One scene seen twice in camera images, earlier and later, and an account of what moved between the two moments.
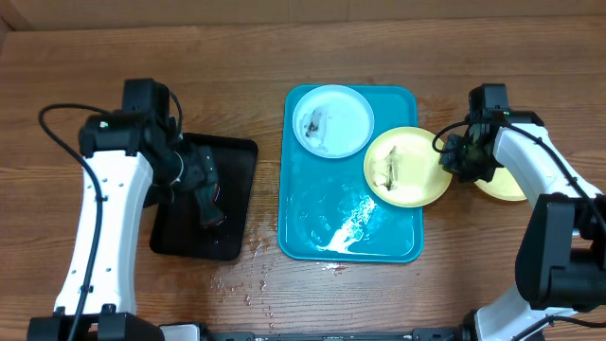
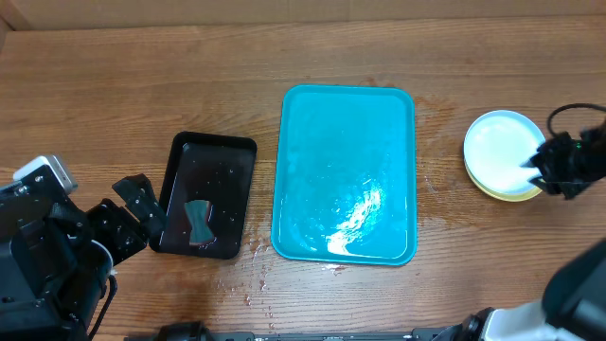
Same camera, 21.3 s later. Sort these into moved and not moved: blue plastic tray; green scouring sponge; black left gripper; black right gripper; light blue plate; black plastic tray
Moved: black right gripper; green scouring sponge; light blue plate; black left gripper
Not moved: blue plastic tray; black plastic tray
